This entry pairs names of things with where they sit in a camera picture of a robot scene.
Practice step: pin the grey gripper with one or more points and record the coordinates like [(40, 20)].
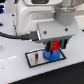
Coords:
[(51, 31)]

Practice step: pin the blue gear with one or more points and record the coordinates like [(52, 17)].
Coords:
[(51, 56)]

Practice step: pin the red gear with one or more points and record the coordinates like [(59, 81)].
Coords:
[(55, 45)]

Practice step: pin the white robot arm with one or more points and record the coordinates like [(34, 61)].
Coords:
[(45, 21)]

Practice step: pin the left metal peg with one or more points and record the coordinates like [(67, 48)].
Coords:
[(35, 56)]

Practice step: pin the beige connector block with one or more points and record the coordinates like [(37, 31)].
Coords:
[(15, 29)]

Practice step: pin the black-framed peg base plate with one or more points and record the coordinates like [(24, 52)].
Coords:
[(32, 62)]

